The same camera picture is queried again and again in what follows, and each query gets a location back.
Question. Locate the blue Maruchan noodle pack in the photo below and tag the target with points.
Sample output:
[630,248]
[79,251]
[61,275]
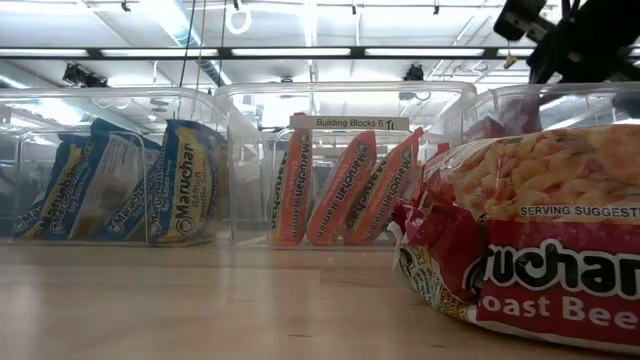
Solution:
[187,190]
[110,175]
[50,200]

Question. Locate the silver ventilation duct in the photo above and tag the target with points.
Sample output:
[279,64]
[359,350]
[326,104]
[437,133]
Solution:
[185,35]

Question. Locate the clear plastic bin with label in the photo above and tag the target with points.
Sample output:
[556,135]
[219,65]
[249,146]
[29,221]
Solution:
[250,175]

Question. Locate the black overhead frame beam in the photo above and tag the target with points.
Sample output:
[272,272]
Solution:
[224,52]

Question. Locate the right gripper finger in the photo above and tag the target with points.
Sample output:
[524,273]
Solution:
[629,106]

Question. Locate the red Maruchan noodle pack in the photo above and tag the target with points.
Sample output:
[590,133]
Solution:
[520,117]
[525,260]

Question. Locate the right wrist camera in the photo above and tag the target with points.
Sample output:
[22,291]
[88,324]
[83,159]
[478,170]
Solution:
[520,17]

